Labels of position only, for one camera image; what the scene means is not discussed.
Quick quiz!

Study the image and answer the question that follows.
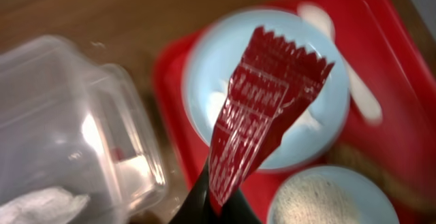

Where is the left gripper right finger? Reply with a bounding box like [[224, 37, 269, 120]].
[[219, 190, 261, 224]]

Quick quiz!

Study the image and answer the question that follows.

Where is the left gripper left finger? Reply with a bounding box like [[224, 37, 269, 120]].
[[169, 159, 211, 224]]

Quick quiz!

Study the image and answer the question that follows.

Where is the white rice pile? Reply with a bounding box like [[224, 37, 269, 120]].
[[271, 174, 360, 224]]

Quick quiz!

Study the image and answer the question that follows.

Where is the red snack wrapper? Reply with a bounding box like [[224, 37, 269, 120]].
[[208, 27, 334, 210]]

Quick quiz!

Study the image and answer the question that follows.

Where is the light blue rice bowl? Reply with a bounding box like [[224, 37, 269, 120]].
[[266, 165, 400, 224]]

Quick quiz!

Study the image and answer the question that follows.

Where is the large light blue plate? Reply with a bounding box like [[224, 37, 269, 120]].
[[181, 7, 350, 173]]

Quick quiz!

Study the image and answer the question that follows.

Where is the white tissue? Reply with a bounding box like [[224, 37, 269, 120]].
[[1, 187, 91, 224]]

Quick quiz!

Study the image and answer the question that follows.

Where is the brown sweet potato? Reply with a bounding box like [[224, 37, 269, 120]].
[[326, 144, 435, 215]]

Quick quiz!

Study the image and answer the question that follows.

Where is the clear plastic waste bin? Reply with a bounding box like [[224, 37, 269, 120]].
[[1, 35, 168, 223]]

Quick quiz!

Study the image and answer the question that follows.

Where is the white plastic spoon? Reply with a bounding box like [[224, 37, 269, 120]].
[[297, 3, 383, 126]]

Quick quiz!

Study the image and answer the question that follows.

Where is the red serving tray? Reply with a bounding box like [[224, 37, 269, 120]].
[[153, 0, 435, 223]]

